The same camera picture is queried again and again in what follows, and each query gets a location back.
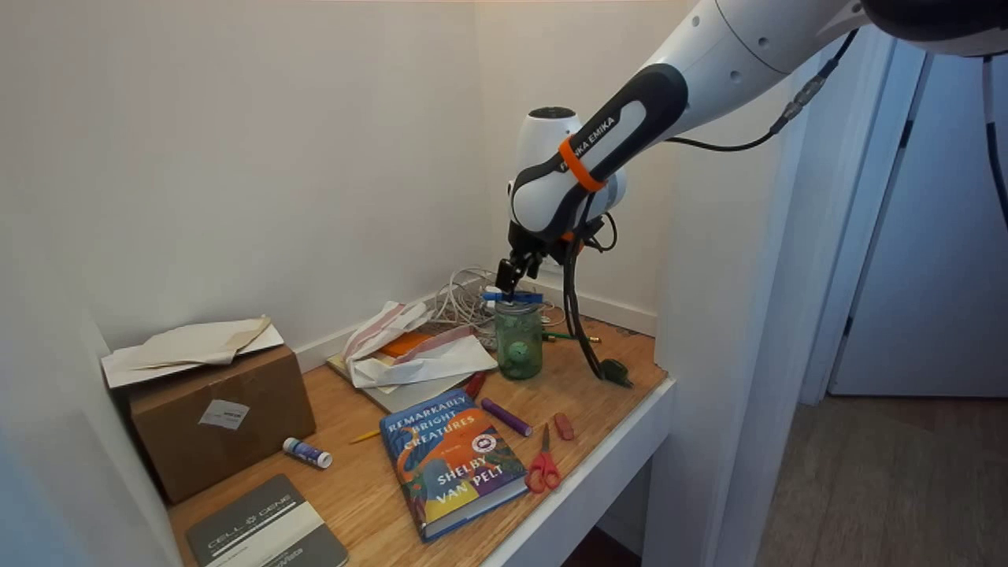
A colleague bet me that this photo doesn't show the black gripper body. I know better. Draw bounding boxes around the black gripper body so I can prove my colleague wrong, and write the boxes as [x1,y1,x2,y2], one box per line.
[495,222,566,296]

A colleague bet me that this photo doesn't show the blue marker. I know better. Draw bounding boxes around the blue marker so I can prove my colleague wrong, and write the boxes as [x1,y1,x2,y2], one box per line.
[481,285,543,307]

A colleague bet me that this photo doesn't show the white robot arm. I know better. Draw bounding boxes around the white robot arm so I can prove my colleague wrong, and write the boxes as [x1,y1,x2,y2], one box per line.
[495,0,1008,292]

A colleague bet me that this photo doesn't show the green glass jar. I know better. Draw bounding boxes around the green glass jar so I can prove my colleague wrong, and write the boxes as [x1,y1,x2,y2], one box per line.
[495,301,543,381]

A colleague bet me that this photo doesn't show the dark green small object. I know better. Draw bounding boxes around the dark green small object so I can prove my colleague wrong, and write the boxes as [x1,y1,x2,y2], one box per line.
[598,360,634,388]

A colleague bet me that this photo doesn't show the pile of papers and envelopes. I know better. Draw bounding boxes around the pile of papers and envelopes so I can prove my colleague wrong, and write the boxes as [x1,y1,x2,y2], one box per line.
[328,301,497,412]

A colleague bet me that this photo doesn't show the red eraser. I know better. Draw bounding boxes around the red eraser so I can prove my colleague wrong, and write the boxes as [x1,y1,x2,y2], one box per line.
[554,412,576,442]

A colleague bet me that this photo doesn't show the colourful hardcover book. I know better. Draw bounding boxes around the colourful hardcover book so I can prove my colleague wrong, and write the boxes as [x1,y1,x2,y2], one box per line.
[378,389,527,542]

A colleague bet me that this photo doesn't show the glue stick blue label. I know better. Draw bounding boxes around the glue stick blue label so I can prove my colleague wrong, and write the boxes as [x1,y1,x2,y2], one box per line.
[279,439,334,468]

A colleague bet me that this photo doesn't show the brown cardboard box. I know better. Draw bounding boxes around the brown cardboard box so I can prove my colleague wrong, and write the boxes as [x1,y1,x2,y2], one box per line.
[127,345,316,505]

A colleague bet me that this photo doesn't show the white cloth on box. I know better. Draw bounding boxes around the white cloth on box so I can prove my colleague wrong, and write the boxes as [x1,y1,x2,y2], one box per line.
[100,316,284,388]

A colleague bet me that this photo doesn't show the grey white booklet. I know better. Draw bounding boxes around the grey white booklet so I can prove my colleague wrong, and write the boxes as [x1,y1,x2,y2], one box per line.
[187,475,350,567]

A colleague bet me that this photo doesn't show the white door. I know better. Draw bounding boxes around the white door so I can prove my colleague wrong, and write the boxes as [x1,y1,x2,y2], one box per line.
[829,44,1008,397]

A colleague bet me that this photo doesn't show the tangled white cable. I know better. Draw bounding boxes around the tangled white cable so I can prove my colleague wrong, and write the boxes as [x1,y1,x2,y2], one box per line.
[430,268,508,343]

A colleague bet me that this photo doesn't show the red handled scissors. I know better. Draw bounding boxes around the red handled scissors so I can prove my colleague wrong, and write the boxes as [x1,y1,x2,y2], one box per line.
[527,430,559,492]

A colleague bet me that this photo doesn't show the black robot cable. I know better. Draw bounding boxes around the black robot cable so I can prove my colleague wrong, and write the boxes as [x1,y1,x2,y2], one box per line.
[559,28,863,388]

